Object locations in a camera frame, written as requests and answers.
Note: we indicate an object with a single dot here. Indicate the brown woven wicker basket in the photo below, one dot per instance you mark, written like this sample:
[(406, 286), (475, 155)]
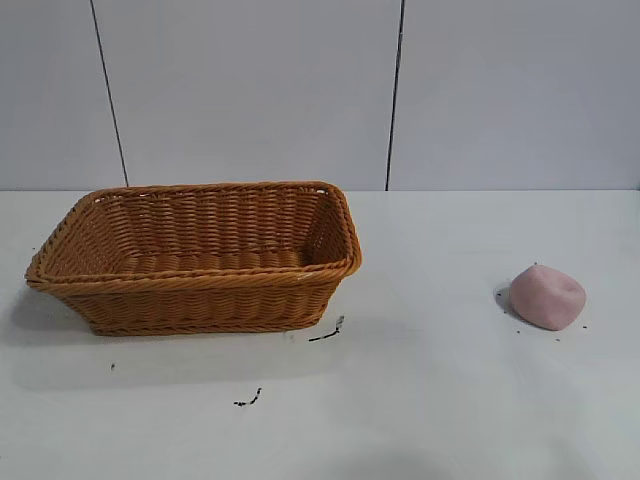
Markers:
[(200, 295)]

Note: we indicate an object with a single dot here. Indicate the pink round bun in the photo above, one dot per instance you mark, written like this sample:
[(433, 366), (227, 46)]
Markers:
[(547, 298)]

